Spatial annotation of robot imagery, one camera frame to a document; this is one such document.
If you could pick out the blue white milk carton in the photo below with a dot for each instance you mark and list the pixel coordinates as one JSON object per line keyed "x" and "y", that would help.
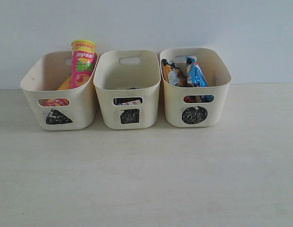
{"x": 128, "y": 101}

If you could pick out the orange snack bag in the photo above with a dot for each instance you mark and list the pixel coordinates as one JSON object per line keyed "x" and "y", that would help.
{"x": 173, "y": 74}

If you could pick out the blue instant noodle packet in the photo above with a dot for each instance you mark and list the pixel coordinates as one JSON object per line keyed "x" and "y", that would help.
{"x": 195, "y": 78}

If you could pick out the yellow Lays chips can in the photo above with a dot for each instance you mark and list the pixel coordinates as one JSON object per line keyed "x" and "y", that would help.
{"x": 67, "y": 84}

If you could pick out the pink Lays chips can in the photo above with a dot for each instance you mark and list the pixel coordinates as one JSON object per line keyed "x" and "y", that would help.
{"x": 83, "y": 62}

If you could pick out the middle cream plastic bin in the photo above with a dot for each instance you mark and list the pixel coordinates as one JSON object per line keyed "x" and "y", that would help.
{"x": 128, "y": 73}

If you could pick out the cream plastic bin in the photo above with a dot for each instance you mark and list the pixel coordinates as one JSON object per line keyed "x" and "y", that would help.
{"x": 196, "y": 106}
{"x": 128, "y": 73}
{"x": 58, "y": 110}

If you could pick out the right cream plastic bin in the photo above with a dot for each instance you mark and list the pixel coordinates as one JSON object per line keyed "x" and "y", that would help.
{"x": 196, "y": 106}

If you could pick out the left cream plastic bin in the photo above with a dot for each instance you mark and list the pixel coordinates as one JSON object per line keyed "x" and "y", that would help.
{"x": 58, "y": 110}

